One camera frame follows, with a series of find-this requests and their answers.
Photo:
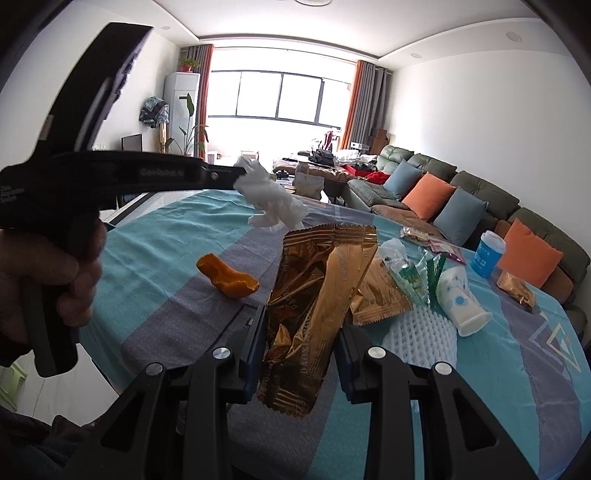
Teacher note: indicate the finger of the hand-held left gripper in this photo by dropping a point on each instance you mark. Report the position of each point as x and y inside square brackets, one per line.
[221, 176]

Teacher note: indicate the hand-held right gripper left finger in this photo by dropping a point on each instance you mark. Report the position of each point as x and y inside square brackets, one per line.
[258, 357]

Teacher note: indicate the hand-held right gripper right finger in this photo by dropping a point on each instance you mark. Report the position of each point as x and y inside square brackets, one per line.
[344, 367]

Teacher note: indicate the long gold foil wrapper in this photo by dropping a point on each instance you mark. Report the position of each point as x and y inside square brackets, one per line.
[318, 314]

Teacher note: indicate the clear green-edged wrapper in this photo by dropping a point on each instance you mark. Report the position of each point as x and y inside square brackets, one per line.
[411, 281]
[436, 277]

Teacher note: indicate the large gold wrapper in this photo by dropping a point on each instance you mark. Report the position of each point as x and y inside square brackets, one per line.
[304, 258]

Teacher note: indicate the person's left hand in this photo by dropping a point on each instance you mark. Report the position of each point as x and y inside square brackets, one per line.
[87, 272]

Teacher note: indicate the black monitor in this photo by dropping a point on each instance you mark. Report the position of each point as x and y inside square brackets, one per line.
[132, 142]

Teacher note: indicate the tall leafy plant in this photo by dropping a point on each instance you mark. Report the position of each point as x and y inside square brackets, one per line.
[189, 134]

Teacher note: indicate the dark cloth bundle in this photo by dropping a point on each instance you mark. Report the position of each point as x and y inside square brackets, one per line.
[153, 113]

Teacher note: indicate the white foam fruit net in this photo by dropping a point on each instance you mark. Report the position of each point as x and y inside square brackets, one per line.
[411, 341]

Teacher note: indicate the small gold foil wrapper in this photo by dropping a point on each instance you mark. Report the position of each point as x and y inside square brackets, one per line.
[381, 297]

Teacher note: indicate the blue grey striped blanket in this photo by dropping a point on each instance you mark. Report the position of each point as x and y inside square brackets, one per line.
[175, 240]

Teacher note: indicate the grey and orange curtain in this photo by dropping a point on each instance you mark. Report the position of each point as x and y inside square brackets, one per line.
[364, 101]
[203, 92]

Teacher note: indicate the orange peel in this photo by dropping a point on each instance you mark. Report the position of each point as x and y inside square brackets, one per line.
[226, 277]

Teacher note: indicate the patterned paper bag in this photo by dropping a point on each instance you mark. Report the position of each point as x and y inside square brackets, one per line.
[308, 185]

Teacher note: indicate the large window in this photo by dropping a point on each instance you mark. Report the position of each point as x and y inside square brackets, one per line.
[277, 97]

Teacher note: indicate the black bag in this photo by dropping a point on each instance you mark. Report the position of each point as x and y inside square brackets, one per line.
[322, 157]

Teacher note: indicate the brown coffee table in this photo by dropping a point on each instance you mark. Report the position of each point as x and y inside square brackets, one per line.
[334, 173]

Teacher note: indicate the small potted plant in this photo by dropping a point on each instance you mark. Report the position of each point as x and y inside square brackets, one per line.
[188, 64]

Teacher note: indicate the white blue-dotted paper cup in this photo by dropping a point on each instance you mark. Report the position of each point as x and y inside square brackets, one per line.
[459, 300]

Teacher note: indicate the clear biscuit packet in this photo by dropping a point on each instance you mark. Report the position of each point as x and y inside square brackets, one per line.
[415, 234]

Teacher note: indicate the pink snack packet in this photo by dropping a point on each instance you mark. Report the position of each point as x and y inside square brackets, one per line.
[448, 251]

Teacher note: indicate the red cloth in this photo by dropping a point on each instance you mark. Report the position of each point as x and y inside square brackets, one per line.
[377, 177]

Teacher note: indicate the brown wooden cabinet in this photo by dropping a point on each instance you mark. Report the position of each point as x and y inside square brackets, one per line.
[381, 138]

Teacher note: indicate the blue cup with white lid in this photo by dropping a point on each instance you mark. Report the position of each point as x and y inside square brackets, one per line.
[487, 256]

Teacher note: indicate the blue cushion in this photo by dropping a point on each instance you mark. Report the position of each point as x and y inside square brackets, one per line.
[461, 214]
[402, 181]

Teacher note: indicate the gold snack packet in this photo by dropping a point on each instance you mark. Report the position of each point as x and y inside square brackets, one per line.
[517, 288]

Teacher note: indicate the orange cushion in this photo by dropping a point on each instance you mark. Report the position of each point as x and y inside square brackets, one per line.
[428, 196]
[531, 254]

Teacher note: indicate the green sofa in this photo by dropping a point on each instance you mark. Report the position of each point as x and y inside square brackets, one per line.
[480, 184]

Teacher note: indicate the green plastic stool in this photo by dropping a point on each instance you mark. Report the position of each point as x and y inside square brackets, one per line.
[10, 385]

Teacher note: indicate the person's dark clothing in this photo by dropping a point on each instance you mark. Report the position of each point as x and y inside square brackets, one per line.
[32, 447]

